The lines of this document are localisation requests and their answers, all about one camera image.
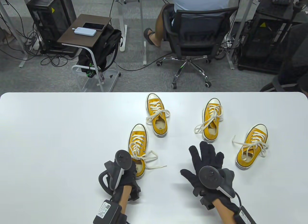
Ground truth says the person's right hand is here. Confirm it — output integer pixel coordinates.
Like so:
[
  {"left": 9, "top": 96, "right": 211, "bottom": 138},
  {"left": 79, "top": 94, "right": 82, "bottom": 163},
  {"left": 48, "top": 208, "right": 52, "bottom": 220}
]
[{"left": 180, "top": 141, "right": 239, "bottom": 210}]

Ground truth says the person's left hand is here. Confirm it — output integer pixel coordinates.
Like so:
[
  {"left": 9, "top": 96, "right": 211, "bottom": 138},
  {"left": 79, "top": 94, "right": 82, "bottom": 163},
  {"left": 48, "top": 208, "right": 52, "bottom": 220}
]
[{"left": 111, "top": 160, "right": 141, "bottom": 203}]

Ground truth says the gray handheld controller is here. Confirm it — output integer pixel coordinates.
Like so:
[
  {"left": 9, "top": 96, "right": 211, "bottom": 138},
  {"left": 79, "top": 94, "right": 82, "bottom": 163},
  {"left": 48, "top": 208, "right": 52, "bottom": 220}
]
[
  {"left": 98, "top": 150, "right": 132, "bottom": 196},
  {"left": 199, "top": 166, "right": 236, "bottom": 198}
]

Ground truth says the yellow canvas shoe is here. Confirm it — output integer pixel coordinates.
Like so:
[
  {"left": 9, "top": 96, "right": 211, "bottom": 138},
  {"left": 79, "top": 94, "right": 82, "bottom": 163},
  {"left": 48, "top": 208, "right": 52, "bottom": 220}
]
[
  {"left": 146, "top": 93, "right": 168, "bottom": 138},
  {"left": 128, "top": 124, "right": 148, "bottom": 180},
  {"left": 235, "top": 124, "right": 268, "bottom": 171},
  {"left": 202, "top": 98, "right": 224, "bottom": 143}
]

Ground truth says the person's right forearm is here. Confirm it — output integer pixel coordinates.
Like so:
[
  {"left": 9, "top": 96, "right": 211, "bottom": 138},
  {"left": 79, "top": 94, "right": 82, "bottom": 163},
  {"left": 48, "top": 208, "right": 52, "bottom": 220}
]
[{"left": 212, "top": 199, "right": 237, "bottom": 224}]

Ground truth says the person's left forearm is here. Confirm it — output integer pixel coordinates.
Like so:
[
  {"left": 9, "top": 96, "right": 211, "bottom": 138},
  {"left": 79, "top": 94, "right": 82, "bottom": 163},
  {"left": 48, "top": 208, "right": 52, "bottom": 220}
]
[{"left": 118, "top": 201, "right": 130, "bottom": 215}]

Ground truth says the white desk leg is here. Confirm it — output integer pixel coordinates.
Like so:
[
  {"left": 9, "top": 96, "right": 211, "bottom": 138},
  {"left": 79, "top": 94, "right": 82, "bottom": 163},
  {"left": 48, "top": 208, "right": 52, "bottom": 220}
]
[
  {"left": 140, "top": 0, "right": 147, "bottom": 65},
  {"left": 0, "top": 0, "right": 27, "bottom": 68},
  {"left": 226, "top": 0, "right": 255, "bottom": 70},
  {"left": 114, "top": 0, "right": 127, "bottom": 52}
]

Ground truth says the green bag accessory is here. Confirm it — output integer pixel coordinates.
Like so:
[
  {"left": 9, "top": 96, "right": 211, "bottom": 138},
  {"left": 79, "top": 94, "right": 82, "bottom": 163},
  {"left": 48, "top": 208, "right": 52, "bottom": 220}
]
[{"left": 86, "top": 62, "right": 96, "bottom": 78}]

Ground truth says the black mesh office chair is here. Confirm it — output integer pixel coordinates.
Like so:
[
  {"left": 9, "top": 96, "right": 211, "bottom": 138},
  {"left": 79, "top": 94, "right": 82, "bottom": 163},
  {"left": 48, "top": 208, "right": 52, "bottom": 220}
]
[{"left": 156, "top": 4, "right": 239, "bottom": 89}]

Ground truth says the black computer rack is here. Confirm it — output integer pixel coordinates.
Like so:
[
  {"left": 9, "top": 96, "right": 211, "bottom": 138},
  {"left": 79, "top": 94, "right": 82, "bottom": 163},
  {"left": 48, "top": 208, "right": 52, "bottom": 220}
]
[{"left": 238, "top": 0, "right": 297, "bottom": 74}]

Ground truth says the black sandal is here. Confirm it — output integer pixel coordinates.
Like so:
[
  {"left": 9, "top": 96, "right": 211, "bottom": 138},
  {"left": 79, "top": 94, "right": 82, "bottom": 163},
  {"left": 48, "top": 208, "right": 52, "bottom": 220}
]
[{"left": 144, "top": 28, "right": 162, "bottom": 47}]

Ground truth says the dark office chair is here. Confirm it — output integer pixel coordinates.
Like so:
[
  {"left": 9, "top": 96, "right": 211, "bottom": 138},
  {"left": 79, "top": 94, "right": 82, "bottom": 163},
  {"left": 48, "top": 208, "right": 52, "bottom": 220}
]
[{"left": 260, "top": 23, "right": 308, "bottom": 92}]

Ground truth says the black backpack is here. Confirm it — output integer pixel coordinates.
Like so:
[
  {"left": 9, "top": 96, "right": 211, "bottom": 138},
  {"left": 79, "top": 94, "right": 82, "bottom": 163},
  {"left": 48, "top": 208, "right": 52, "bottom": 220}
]
[{"left": 77, "top": 24, "right": 123, "bottom": 78}]

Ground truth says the light blue power bank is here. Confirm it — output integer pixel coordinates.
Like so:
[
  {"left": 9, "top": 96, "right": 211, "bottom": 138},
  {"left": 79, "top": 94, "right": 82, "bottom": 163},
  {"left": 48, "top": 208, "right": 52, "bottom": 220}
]
[{"left": 72, "top": 27, "right": 97, "bottom": 37}]

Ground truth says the brown side table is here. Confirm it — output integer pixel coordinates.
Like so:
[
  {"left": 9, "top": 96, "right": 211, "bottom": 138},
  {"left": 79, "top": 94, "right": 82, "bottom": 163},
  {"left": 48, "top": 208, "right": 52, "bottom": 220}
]
[{"left": 57, "top": 14, "right": 121, "bottom": 92}]

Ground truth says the black smartphone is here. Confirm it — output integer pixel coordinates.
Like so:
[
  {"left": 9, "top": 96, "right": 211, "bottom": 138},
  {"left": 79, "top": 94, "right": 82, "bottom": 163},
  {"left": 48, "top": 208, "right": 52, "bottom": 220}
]
[{"left": 82, "top": 22, "right": 106, "bottom": 31}]

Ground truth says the black computer tower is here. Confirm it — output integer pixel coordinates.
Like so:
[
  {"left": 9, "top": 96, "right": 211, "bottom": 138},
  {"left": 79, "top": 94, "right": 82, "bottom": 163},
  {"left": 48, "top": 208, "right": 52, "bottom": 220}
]
[{"left": 26, "top": 0, "right": 77, "bottom": 58}]

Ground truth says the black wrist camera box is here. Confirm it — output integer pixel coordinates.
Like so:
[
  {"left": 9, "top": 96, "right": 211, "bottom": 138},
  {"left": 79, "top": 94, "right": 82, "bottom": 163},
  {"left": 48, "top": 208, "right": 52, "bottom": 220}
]
[
  {"left": 93, "top": 199, "right": 121, "bottom": 224},
  {"left": 234, "top": 206, "right": 258, "bottom": 224}
]

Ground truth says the tangle of black cables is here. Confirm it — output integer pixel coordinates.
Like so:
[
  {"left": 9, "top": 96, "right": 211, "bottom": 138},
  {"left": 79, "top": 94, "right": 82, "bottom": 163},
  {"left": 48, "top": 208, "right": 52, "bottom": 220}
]
[{"left": 0, "top": 0, "right": 69, "bottom": 67}]

